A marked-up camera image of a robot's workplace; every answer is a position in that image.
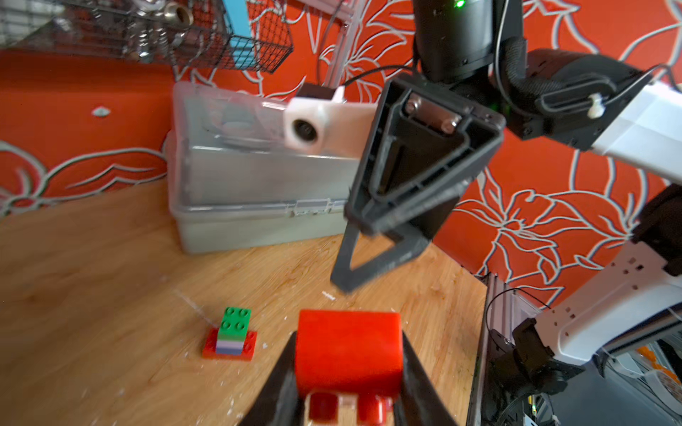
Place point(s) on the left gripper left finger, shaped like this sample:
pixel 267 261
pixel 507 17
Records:
pixel 279 403

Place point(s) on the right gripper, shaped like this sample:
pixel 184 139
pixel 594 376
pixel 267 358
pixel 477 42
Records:
pixel 425 146

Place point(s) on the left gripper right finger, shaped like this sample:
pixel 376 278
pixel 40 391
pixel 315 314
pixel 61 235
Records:
pixel 418 402

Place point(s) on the red lego brick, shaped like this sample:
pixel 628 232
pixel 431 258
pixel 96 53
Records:
pixel 349 353
pixel 209 351

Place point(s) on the lilac lego brick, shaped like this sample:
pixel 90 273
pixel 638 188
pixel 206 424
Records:
pixel 230 347

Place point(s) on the green lego brick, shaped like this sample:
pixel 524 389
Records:
pixel 234 325

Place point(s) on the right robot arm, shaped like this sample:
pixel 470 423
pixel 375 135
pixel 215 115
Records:
pixel 544 218

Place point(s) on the clear plastic storage box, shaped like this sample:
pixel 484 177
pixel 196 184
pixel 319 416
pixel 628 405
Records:
pixel 234 184

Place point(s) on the blue white box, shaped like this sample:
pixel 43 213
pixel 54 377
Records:
pixel 242 47

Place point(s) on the aluminium frame rail right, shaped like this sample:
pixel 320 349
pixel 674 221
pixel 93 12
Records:
pixel 505 308

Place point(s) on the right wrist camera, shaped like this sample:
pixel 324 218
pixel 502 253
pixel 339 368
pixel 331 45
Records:
pixel 319 120

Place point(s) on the black wire basket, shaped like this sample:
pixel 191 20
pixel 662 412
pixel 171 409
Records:
pixel 181 34

